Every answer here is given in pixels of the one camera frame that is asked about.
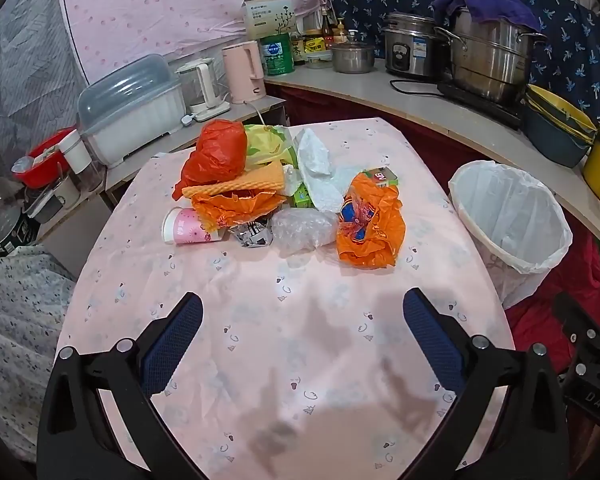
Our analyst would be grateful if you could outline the white dish drainer box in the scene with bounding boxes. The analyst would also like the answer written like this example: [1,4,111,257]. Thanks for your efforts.
[76,54,187,168]

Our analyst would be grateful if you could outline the yellow green apple bag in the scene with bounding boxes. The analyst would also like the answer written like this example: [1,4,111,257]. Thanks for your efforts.
[245,125,298,170]

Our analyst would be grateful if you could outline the yellow condiment jar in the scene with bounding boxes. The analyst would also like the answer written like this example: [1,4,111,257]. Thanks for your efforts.
[303,29,327,54]

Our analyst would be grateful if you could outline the green milk powder tin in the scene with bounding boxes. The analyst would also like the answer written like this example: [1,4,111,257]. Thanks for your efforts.
[259,32,294,77]

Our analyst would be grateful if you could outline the dark sauce bottle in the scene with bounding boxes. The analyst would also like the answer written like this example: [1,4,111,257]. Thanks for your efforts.
[321,6,334,50]

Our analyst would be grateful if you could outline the steel rice cooker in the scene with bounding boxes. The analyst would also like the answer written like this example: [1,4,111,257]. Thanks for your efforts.
[382,12,439,79]

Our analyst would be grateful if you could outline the pink patterned tablecloth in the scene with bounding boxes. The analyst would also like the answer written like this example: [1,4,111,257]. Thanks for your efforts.
[59,118,513,479]

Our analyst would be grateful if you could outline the stacked yellow blue basins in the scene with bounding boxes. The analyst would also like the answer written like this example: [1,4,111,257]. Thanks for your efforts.
[520,84,597,168]

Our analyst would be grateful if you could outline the pink paper cup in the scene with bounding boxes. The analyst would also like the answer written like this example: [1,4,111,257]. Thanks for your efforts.
[161,207,225,246]

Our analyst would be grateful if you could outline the small red green box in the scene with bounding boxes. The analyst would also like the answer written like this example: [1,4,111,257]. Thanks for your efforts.
[365,167,399,188]

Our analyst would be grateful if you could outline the red plastic bag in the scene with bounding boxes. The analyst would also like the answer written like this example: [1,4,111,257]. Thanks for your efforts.
[172,119,248,200]

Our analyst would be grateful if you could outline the white cardboard box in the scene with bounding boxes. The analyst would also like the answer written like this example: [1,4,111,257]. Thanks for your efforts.
[242,0,297,40]

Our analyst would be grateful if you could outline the orange plastic bag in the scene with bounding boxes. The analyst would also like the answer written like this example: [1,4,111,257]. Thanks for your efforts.
[190,191,287,231]

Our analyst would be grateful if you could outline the pink electric kettle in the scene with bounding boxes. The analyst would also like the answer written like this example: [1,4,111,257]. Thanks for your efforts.
[222,40,266,104]

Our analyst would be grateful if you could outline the orange printed snack bag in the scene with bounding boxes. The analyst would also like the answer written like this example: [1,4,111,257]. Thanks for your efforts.
[336,172,406,269]

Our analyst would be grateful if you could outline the white tumbler cup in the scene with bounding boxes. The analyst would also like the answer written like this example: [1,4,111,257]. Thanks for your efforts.
[58,129,92,174]

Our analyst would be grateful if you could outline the navy floral cloth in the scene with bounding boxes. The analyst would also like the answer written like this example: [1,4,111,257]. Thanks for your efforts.
[332,0,600,120]

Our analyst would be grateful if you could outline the white lined trash bin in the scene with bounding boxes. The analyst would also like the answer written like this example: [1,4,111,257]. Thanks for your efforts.
[449,160,572,310]

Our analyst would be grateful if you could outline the large steel steamer pot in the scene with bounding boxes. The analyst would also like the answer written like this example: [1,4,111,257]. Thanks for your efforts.
[434,8,547,104]

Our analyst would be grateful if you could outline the black power cable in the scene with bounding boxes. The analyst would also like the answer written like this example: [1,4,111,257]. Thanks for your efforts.
[389,78,447,98]

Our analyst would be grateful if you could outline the clear plastic bag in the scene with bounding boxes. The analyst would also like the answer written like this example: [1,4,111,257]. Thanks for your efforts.
[271,208,338,257]

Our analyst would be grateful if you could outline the green foil snack wrapper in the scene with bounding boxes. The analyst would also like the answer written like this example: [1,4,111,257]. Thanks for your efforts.
[228,219,273,248]

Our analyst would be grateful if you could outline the small steel pot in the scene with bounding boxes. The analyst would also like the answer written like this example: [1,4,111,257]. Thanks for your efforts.
[330,42,375,74]

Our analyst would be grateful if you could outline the white glass electric kettle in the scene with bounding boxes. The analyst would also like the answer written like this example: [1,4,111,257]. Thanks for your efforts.
[175,58,230,122]

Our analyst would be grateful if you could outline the purple towel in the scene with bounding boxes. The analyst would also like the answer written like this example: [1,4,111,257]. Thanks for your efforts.
[431,0,541,32]

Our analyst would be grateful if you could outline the red plastic basin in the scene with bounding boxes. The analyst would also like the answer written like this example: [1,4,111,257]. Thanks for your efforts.
[12,127,74,190]

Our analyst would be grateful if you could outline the pink floral curtain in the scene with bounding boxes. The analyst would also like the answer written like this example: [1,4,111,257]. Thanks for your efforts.
[64,0,320,82]

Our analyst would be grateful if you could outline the black induction cooker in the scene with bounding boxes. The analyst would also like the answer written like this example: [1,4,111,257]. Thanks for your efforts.
[437,81,522,130]

